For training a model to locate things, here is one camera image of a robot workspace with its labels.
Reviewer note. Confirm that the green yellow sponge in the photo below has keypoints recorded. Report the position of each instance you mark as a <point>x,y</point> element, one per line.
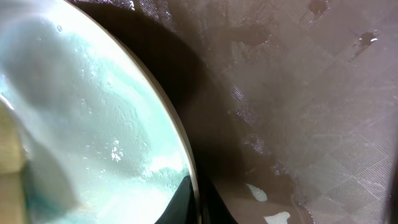
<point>13,205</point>

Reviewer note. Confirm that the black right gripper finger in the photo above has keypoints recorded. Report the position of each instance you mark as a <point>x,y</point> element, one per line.
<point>181,208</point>

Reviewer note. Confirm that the dark brown serving tray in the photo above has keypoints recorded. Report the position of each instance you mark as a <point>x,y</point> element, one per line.
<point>289,105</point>

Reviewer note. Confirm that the white plate blue streak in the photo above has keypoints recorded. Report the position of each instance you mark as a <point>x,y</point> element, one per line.
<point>102,142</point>

